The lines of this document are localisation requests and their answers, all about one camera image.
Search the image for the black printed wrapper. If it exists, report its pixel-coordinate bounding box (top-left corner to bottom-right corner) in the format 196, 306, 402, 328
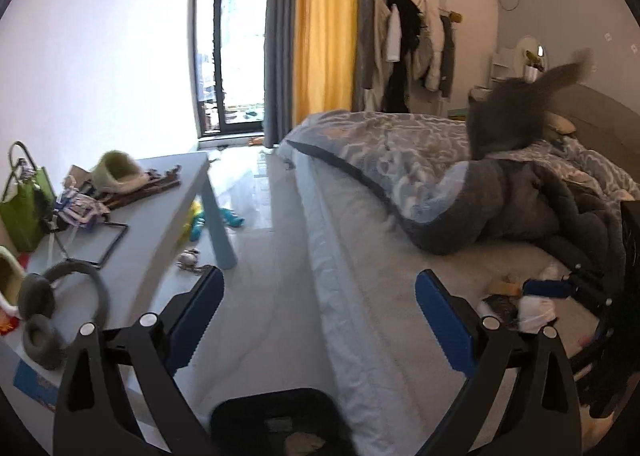
482, 295, 520, 331

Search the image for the brown tape roll core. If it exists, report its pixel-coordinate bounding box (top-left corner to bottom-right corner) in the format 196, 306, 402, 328
486, 274, 524, 298

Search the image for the black trash bin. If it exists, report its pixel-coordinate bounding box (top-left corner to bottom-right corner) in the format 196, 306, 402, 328
209, 388, 357, 455

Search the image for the white crumpled tissue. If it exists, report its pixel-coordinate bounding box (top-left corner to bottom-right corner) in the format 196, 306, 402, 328
518, 296, 556, 334

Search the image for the grey over-ear headphones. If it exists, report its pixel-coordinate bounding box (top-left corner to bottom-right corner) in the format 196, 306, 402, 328
17, 259, 111, 370

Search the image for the grey fluffy blanket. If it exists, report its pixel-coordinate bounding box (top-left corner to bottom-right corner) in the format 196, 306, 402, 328
398, 159, 626, 294

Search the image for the bed with grey sheet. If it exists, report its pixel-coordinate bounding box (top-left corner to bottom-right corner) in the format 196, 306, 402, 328
279, 144, 567, 455

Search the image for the beige pillow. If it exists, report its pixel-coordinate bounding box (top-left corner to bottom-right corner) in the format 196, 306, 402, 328
546, 112, 577, 135

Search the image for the green fluffy slipper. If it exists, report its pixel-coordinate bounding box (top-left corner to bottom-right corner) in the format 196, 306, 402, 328
0, 246, 25, 317
91, 151, 150, 194

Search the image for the light blue side table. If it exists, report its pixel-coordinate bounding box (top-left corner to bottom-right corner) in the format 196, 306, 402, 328
0, 149, 239, 437

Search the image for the blue patterned duvet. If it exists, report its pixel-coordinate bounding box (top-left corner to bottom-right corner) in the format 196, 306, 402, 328
283, 111, 639, 224

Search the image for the green gift bag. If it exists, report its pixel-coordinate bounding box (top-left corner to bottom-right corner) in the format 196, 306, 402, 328
1, 141, 55, 253

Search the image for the yellow plastic bag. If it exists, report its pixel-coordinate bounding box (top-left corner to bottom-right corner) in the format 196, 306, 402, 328
179, 199, 206, 243

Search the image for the white dresser with mirror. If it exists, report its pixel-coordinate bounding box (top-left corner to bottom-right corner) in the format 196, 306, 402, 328
489, 35, 548, 88

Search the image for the clothes rack with garments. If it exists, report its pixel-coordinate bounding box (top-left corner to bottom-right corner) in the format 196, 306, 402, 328
362, 0, 462, 114

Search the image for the grey curtain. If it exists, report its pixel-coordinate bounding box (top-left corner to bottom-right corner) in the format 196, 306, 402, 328
262, 0, 296, 149

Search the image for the yellow curtain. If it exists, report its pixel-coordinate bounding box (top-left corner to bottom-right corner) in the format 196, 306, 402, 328
293, 0, 358, 124

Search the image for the black wire frame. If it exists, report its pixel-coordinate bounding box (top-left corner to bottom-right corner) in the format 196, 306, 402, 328
52, 221, 129, 270

